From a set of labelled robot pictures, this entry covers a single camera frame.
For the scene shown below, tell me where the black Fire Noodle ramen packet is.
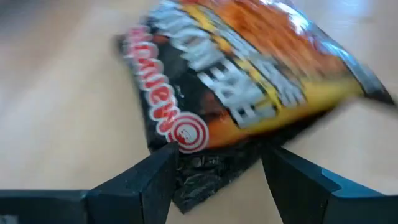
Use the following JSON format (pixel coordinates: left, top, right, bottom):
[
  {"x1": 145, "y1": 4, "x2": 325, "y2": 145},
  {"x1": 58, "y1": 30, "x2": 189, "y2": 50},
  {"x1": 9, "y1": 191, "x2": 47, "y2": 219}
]
[{"x1": 113, "y1": 0, "x2": 397, "y2": 215}]

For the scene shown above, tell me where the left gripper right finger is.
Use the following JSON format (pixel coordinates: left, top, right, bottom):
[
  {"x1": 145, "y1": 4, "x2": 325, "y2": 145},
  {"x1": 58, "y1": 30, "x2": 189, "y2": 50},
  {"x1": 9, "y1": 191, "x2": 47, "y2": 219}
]
[{"x1": 261, "y1": 145, "x2": 398, "y2": 224}]

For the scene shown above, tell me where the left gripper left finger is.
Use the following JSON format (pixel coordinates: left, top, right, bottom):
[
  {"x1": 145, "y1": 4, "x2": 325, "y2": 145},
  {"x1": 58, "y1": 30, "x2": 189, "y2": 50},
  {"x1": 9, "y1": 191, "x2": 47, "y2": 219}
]
[{"x1": 0, "y1": 141, "x2": 180, "y2": 224}]

